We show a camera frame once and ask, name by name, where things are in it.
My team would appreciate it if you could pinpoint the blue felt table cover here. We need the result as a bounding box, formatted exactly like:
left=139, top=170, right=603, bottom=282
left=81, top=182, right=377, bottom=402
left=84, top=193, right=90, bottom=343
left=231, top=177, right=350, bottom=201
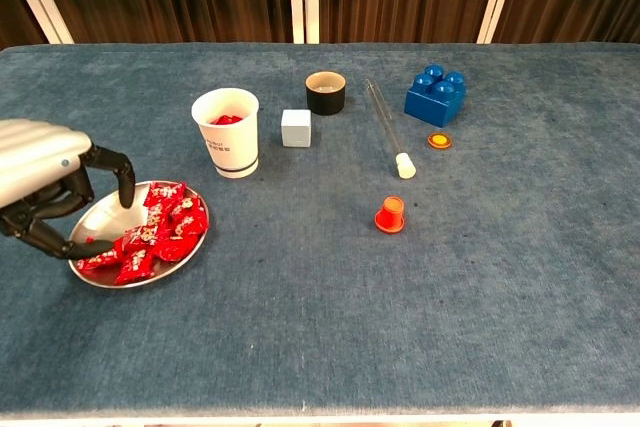
left=0, top=42, right=640, bottom=418

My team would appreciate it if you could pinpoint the small red cap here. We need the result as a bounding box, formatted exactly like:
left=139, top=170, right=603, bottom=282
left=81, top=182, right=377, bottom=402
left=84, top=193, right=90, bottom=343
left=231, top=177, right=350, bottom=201
left=373, top=195, right=406, bottom=235

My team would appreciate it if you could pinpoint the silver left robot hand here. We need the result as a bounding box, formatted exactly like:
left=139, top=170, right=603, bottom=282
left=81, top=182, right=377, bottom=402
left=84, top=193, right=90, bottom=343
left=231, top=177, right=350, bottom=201
left=0, top=118, right=137, bottom=261

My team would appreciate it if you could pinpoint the black cup beige inside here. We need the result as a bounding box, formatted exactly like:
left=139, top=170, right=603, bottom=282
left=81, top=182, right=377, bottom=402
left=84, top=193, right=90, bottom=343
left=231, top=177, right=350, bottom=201
left=304, top=71, right=348, bottom=117

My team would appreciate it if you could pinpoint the blue building block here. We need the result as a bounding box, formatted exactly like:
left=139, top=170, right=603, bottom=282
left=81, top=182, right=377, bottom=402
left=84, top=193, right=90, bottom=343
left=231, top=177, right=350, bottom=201
left=403, top=63, right=468, bottom=129

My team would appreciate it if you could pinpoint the light blue cube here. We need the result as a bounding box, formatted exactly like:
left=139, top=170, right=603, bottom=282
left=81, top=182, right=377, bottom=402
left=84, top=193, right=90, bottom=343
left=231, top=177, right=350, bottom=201
left=280, top=108, right=313, bottom=149

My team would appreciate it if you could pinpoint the orange round disc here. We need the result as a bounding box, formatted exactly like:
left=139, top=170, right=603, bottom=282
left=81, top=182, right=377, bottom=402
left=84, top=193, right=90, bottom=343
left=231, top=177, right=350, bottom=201
left=426, top=131, right=454, bottom=151

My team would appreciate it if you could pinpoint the white paper cup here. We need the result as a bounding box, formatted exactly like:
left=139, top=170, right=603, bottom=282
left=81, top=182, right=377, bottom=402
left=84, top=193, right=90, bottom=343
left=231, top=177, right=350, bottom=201
left=190, top=87, right=261, bottom=180

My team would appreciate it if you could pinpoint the glass tube white stopper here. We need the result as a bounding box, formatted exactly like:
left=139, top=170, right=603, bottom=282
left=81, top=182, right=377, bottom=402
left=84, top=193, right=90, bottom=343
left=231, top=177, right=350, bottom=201
left=363, top=78, right=418, bottom=180

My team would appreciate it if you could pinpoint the round steel plate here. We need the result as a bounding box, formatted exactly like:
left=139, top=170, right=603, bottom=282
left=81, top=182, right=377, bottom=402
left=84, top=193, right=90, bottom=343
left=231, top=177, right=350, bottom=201
left=67, top=180, right=212, bottom=290

